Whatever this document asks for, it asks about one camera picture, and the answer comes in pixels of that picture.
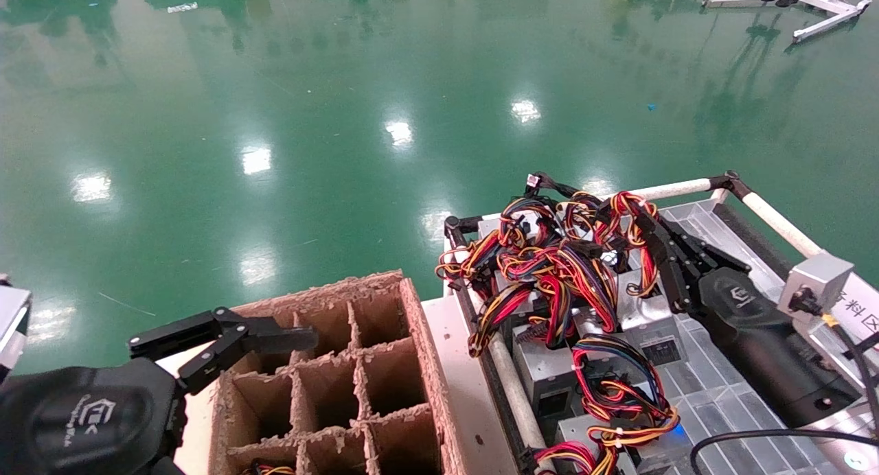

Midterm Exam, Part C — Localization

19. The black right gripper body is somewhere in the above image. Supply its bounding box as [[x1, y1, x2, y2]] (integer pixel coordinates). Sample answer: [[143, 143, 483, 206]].
[[687, 266, 797, 352]]

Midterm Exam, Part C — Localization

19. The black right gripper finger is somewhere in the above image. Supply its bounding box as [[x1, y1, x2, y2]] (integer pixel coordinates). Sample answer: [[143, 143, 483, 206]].
[[635, 211, 694, 314], [642, 211, 751, 273]]

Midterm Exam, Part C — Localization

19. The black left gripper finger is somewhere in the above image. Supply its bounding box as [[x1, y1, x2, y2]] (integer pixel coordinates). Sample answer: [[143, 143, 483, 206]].
[[128, 308, 319, 360], [179, 327, 319, 395]]

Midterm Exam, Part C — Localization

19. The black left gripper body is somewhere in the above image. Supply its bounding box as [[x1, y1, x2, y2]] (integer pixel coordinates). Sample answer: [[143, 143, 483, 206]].
[[0, 357, 187, 475]]

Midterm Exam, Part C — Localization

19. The grey power supply with label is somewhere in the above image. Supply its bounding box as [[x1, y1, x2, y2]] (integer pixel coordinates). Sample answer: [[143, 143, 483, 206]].
[[613, 268, 689, 367]]

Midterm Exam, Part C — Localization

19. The black rubber strip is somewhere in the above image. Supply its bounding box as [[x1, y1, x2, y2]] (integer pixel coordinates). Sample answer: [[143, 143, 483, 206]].
[[711, 202, 790, 283]]

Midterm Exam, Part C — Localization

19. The black tube corner joint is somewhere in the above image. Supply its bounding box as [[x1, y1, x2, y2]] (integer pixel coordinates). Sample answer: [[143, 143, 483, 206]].
[[709, 170, 753, 202], [443, 214, 483, 251]]

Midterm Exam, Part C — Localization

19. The clear plastic compartment tray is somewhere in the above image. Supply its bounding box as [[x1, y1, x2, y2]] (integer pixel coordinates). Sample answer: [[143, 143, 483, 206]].
[[658, 199, 879, 475]]

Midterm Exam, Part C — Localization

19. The grey power supply black socket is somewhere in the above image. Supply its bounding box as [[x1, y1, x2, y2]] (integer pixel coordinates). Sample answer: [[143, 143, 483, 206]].
[[512, 321, 584, 421]]

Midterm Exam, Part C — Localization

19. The grey power supply box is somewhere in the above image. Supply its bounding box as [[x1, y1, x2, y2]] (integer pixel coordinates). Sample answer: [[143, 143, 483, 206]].
[[555, 413, 691, 475], [477, 211, 550, 246]]

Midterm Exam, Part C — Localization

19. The brown cardboard divider carton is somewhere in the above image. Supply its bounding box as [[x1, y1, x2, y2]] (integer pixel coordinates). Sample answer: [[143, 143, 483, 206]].
[[206, 269, 469, 475]]

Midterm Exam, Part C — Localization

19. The white metal stand base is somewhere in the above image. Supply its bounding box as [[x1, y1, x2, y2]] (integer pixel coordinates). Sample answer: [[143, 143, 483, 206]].
[[700, 0, 871, 45]]

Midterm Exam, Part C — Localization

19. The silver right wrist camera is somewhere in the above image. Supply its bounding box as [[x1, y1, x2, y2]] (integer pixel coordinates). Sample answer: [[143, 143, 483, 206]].
[[778, 252, 856, 318]]

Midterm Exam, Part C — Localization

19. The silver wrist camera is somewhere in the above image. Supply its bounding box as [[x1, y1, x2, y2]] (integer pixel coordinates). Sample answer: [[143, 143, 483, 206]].
[[0, 276, 33, 381], [778, 252, 856, 318]]

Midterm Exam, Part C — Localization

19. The orange black cable loop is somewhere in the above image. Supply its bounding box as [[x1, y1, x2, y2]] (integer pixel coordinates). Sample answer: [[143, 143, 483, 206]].
[[560, 190, 614, 270]]

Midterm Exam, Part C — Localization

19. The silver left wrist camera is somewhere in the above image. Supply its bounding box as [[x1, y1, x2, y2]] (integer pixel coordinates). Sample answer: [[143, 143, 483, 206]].
[[0, 276, 33, 381]]

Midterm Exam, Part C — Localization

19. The tangled multicolour cable bundle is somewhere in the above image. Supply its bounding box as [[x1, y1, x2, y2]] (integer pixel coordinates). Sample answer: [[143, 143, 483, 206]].
[[498, 195, 619, 345]]

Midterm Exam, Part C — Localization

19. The black camera cable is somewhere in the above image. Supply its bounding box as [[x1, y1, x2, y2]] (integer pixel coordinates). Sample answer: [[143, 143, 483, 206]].
[[689, 286, 879, 475]]

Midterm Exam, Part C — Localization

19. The blue red yellow cable loop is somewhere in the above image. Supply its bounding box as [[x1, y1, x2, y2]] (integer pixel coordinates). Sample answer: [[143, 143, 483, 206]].
[[571, 334, 681, 448]]

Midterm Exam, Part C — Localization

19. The black cable white connector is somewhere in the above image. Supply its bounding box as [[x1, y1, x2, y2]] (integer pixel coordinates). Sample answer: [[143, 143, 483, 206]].
[[524, 172, 584, 202]]

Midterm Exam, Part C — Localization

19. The braided red yellow cable bundle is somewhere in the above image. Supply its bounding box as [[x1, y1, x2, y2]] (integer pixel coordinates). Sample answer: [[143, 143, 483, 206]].
[[468, 283, 550, 358]]

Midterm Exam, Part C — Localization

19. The red yellow black cable bundle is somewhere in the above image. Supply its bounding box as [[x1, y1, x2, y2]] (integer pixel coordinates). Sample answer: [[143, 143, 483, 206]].
[[435, 229, 505, 292]]

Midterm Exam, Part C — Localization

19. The red yellow tied cable bundle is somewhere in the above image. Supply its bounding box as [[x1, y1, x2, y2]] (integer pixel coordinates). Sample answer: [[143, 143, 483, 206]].
[[532, 426, 622, 475]]

